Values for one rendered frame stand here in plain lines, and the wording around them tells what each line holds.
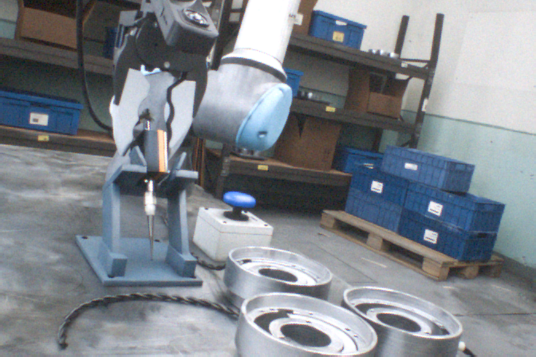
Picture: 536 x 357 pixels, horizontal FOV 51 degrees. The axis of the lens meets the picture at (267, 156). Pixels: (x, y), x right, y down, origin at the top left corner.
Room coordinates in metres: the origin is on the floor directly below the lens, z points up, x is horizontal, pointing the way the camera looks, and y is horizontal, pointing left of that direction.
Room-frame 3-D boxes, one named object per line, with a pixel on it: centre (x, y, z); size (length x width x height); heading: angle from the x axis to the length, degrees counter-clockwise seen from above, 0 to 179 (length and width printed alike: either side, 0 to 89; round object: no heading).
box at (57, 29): (3.75, 1.59, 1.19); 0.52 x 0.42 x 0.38; 120
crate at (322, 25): (4.86, -0.27, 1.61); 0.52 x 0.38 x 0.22; 123
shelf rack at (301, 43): (4.91, -0.36, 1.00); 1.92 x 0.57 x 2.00; 120
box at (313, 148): (4.86, -0.29, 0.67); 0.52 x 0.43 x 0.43; 120
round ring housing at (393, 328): (0.48, -0.14, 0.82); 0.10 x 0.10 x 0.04
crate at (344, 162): (5.19, -0.83, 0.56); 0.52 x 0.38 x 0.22; 117
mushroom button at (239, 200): (0.68, 0.02, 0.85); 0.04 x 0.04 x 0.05
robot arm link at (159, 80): (0.97, 0.18, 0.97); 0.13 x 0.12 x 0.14; 77
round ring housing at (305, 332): (0.41, -0.06, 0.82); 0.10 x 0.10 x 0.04
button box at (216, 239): (0.69, 0.03, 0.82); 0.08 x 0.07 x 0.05; 30
